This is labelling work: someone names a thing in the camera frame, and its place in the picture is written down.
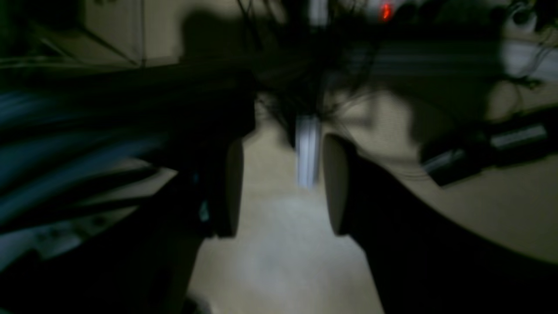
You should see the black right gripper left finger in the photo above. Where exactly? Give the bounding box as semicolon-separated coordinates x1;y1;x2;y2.
1;137;244;314

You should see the white table leg post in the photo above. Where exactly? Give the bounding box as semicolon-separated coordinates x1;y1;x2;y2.
295;115;321;189

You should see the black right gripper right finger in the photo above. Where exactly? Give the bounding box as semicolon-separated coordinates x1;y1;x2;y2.
323;133;558;314

